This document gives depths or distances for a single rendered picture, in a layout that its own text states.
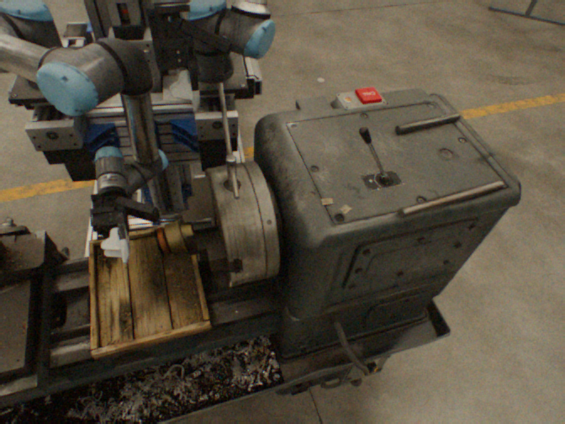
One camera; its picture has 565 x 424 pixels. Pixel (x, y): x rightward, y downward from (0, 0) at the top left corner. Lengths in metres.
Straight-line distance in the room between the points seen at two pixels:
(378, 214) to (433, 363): 1.40
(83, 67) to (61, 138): 0.47
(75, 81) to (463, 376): 2.01
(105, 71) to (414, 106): 0.82
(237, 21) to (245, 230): 0.62
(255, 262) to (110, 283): 0.48
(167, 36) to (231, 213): 0.39
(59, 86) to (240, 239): 0.50
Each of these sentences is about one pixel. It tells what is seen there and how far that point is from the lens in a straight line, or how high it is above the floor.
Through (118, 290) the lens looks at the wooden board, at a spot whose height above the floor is 0.89.
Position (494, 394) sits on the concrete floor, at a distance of 2.31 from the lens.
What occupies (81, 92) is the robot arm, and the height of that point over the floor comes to 1.41.
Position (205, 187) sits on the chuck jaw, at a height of 1.17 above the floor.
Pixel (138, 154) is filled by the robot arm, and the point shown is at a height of 1.09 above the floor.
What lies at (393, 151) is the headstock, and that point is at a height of 1.25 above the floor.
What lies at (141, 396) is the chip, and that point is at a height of 0.59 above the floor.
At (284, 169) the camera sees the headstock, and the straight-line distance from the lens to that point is 0.99.
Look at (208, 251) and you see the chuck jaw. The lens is 0.97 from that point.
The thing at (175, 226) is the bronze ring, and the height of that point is 1.12.
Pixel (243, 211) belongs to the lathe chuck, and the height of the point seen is 1.22.
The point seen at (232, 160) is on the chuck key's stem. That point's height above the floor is 1.32.
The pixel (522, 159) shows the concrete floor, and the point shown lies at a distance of 3.48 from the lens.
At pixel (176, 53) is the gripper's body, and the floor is 1.49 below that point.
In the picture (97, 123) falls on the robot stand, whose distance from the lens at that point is 1.52.
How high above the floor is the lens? 1.94
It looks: 51 degrees down
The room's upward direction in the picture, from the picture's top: 7 degrees clockwise
